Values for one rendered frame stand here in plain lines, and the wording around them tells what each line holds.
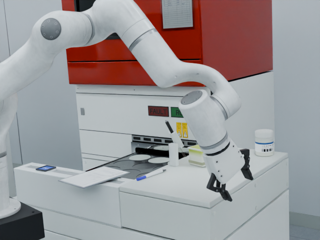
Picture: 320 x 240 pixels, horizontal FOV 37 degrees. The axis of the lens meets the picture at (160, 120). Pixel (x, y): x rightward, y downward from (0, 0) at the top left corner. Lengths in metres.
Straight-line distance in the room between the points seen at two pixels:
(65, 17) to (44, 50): 0.11
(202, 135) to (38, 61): 0.51
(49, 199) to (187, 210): 0.63
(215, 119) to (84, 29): 0.44
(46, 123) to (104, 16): 3.86
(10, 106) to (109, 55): 0.81
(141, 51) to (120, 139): 1.19
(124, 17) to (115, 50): 1.00
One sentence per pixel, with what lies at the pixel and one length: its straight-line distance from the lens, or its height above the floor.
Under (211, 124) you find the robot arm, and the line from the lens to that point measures 1.21.
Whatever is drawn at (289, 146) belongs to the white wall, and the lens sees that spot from 3.56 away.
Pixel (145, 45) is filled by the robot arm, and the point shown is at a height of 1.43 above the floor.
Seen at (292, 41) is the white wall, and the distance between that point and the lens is 3.45.
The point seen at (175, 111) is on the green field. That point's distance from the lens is 2.14.
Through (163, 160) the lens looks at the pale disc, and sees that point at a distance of 2.11.
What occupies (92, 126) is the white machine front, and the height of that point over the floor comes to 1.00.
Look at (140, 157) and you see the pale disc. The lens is 2.18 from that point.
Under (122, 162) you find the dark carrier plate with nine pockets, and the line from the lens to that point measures 2.13.
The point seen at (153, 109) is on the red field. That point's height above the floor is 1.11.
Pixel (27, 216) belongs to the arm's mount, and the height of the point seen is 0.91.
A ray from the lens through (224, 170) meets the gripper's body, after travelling 1.30.
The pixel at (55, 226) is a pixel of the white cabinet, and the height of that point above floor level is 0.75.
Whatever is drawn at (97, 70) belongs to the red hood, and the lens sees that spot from 2.34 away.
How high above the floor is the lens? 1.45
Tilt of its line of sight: 10 degrees down
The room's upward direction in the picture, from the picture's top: 3 degrees counter-clockwise
